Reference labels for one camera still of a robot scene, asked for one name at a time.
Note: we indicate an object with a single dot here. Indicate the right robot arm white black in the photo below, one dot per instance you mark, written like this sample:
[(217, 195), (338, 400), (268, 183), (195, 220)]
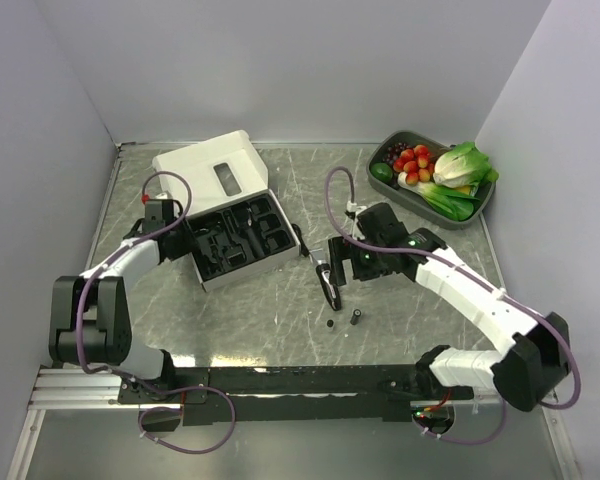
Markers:
[(530, 353)]

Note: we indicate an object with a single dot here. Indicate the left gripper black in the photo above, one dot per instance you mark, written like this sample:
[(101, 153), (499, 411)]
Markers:
[(188, 244)]

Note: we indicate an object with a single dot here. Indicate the black cylindrical trimmer attachment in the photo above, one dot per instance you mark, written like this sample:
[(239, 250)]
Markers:
[(355, 317)]

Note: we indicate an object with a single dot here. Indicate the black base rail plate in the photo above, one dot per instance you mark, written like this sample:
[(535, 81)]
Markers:
[(207, 395)]

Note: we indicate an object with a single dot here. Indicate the dark purple grapes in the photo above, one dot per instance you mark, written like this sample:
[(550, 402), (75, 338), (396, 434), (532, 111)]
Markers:
[(394, 152)]

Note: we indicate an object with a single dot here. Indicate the dark grey food tray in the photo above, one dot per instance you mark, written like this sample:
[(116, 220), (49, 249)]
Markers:
[(413, 202)]

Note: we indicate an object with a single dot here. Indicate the green white cabbage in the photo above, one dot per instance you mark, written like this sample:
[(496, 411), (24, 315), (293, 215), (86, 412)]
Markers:
[(464, 165)]

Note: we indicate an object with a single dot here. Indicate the green avocado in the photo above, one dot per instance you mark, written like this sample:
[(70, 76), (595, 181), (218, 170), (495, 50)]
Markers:
[(382, 172)]

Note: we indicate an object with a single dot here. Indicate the white box with black tray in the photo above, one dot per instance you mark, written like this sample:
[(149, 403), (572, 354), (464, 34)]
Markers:
[(238, 225)]

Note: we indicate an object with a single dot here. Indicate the red strawberries cluster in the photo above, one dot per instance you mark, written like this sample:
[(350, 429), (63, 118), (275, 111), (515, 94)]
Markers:
[(414, 165)]

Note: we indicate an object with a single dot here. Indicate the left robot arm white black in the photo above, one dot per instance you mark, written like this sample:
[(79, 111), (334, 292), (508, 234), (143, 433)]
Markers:
[(90, 323)]

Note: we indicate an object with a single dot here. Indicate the black silver hair trimmer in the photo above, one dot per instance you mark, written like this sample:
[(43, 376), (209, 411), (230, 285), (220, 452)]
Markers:
[(330, 291)]

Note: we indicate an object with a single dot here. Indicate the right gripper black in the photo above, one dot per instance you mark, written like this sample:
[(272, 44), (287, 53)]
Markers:
[(341, 249)]

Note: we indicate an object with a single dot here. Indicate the bok choy vegetable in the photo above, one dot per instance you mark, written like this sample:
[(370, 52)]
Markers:
[(449, 203)]

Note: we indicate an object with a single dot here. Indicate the aluminium profile rail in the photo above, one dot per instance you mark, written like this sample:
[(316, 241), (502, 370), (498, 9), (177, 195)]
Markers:
[(72, 389)]

